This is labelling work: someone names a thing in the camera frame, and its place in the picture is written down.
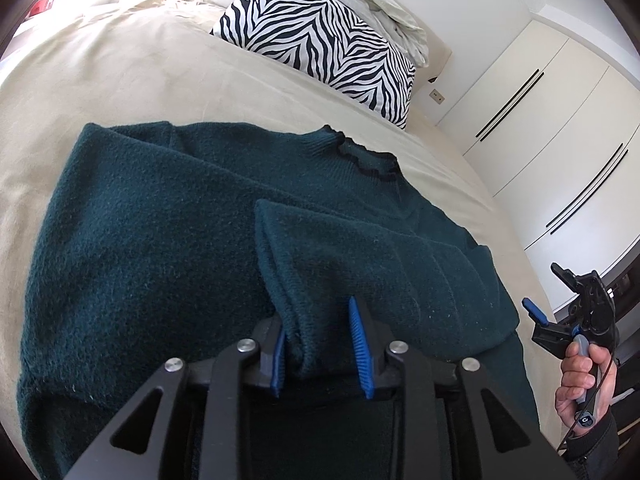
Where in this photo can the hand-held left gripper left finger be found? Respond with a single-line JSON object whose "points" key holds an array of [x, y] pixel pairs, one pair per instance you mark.
{"points": [[277, 366]]}

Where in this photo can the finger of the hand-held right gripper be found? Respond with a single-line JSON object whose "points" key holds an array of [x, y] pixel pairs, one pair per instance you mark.
{"points": [[565, 275], [534, 310]]}

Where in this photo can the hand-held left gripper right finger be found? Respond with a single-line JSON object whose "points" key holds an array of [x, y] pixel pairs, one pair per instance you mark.
{"points": [[361, 345]]}

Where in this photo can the dark teal knit sweater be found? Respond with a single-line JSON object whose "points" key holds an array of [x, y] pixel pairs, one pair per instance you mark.
{"points": [[150, 235]]}

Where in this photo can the person's right forearm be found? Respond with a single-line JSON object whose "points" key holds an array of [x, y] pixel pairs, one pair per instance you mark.
{"points": [[595, 437]]}

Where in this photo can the person's right hand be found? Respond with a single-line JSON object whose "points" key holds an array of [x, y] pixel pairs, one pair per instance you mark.
{"points": [[567, 395]]}

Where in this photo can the white wardrobe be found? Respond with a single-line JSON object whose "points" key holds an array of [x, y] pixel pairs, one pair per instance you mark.
{"points": [[550, 110]]}

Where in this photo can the zebra print pillow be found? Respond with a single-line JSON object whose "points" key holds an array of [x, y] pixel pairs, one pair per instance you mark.
{"points": [[320, 35]]}

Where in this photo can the bed with beige sheet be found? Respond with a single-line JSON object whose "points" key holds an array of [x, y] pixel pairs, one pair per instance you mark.
{"points": [[125, 70]]}

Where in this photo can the small red object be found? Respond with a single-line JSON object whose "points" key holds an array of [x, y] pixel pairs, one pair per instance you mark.
{"points": [[41, 6]]}

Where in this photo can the beige wall socket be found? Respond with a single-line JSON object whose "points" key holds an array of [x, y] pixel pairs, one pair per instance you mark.
{"points": [[438, 96]]}

